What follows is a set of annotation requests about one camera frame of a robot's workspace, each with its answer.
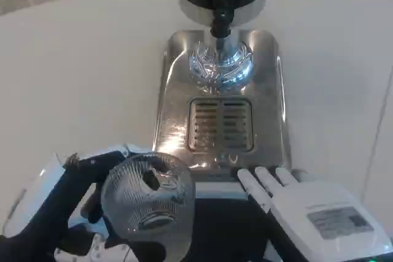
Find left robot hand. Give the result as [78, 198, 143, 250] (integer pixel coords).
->
[0, 142, 173, 262]

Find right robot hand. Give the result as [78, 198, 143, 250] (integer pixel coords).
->
[237, 166, 393, 262]

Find clear ribbed glass cup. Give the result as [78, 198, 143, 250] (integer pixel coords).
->
[100, 152, 198, 242]

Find slotted steel drain grid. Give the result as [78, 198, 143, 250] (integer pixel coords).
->
[187, 96, 256, 153]

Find steel drip tray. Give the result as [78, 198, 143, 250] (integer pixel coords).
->
[152, 29, 291, 180]

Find black dispenser tap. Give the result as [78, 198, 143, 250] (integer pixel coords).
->
[209, 0, 235, 39]

